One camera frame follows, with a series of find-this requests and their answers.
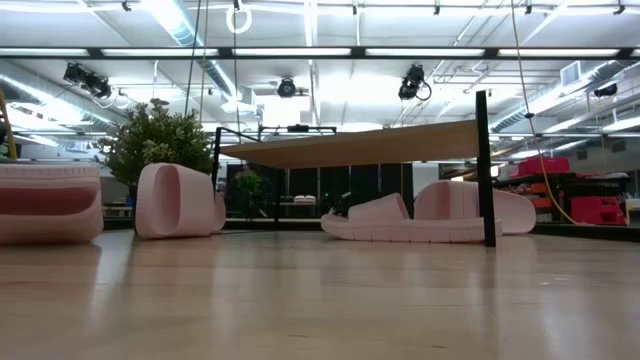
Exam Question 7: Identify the black partition panels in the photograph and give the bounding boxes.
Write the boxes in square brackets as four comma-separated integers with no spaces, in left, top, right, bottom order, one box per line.
[224,162,415,221]

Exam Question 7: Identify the black ceiling spotlight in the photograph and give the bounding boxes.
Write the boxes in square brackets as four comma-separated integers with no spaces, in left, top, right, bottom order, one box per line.
[592,81,619,99]
[397,63,433,102]
[276,76,299,100]
[62,61,114,100]

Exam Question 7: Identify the black storage rack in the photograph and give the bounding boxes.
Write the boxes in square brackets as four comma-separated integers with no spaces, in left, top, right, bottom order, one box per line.
[494,171,632,226]

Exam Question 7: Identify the wooden shelf with black legs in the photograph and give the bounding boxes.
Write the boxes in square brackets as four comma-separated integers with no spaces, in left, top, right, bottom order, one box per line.
[209,89,497,248]

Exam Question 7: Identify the green artificial plant black pot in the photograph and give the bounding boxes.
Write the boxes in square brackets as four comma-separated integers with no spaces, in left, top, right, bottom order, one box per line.
[92,98,217,210]

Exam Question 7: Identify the black hanging cable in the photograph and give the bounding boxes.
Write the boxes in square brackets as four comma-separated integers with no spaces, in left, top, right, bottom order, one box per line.
[182,0,203,118]

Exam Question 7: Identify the red storage bin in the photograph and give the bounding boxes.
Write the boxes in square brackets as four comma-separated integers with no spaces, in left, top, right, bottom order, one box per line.
[514,156,572,178]
[569,195,628,227]

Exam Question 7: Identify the thin yellow hanging cable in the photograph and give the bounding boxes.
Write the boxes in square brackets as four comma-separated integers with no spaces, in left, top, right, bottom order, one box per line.
[508,0,581,226]

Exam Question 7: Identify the black aluminium table frame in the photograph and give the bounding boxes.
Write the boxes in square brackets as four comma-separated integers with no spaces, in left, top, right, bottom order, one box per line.
[102,215,640,244]

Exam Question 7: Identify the white hanging ring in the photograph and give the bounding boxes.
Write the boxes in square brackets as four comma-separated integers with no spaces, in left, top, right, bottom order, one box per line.
[225,0,254,36]

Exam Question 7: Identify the pink foam slide sandal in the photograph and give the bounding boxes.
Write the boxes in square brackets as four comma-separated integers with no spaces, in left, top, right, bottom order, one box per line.
[0,162,105,245]
[320,192,504,245]
[134,162,227,240]
[413,179,537,235]

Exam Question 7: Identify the black frame bar with lights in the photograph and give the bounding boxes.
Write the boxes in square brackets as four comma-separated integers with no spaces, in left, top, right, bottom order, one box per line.
[0,45,640,62]

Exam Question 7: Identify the pale yellow hanging cable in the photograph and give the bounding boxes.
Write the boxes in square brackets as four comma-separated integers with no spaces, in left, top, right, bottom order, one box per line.
[198,0,211,124]

